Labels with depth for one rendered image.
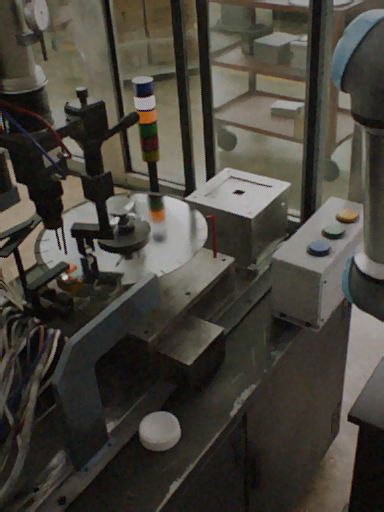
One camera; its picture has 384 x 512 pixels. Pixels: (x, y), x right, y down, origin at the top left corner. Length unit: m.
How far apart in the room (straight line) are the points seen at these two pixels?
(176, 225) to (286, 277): 0.24
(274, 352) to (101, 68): 0.91
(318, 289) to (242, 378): 0.23
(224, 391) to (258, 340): 0.15
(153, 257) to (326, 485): 1.04
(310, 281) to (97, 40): 0.88
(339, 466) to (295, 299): 0.86
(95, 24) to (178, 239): 0.71
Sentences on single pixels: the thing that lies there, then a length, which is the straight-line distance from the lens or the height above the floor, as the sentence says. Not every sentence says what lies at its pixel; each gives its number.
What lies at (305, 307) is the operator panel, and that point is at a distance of 1.26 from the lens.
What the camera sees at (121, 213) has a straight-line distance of 1.19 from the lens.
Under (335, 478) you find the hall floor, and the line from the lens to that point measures 1.98.
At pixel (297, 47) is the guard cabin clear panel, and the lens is 1.40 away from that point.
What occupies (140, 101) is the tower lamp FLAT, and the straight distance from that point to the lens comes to 1.41.
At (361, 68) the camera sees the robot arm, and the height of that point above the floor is 1.33.
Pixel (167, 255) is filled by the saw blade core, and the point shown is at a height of 0.95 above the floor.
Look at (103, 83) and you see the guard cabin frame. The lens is 1.75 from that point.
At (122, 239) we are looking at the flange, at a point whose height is 0.96.
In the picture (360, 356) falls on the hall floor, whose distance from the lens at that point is 2.34.
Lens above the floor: 1.60
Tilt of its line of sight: 34 degrees down
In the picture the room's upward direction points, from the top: 5 degrees counter-clockwise
